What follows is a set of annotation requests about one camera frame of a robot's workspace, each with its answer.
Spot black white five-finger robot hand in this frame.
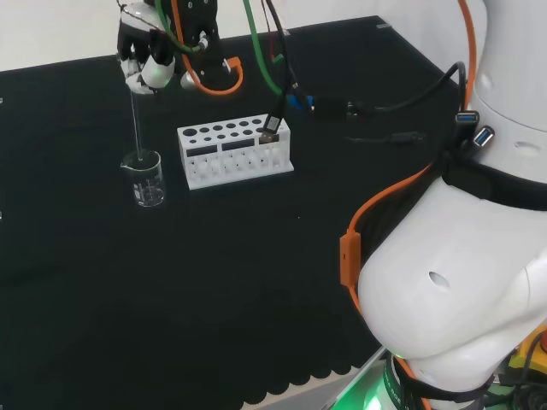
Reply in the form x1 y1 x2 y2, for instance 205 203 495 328
115 2 177 96

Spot clear glass rod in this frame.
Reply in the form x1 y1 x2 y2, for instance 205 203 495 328
128 85 144 163

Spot small clear glass beaker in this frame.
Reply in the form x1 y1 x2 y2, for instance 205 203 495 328
120 148 167 208

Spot white test tube rack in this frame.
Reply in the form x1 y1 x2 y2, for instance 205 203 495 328
176 113 296 191

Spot black bench cloth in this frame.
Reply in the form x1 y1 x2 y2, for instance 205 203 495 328
0 15 471 410

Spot blue usb plug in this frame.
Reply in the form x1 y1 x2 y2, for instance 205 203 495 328
472 125 497 147
455 109 482 127

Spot yellow stop button box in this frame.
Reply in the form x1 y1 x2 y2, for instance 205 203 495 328
507 324 547 372

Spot black wrist mount block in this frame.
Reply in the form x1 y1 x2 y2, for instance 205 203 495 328
173 0 227 91

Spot orange wrist cable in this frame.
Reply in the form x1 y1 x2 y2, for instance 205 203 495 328
169 0 245 97

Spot green cable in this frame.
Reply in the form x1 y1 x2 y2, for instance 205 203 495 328
154 0 284 96

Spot black cable with usb plug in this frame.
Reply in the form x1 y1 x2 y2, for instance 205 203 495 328
259 0 300 145

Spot black usb extension cable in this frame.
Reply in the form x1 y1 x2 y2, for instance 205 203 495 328
285 61 468 120

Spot orange arm cable with box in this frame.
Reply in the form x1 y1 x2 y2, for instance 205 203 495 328
339 0 479 410

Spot translucent base plate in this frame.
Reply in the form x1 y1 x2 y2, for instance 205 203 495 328
318 345 398 410

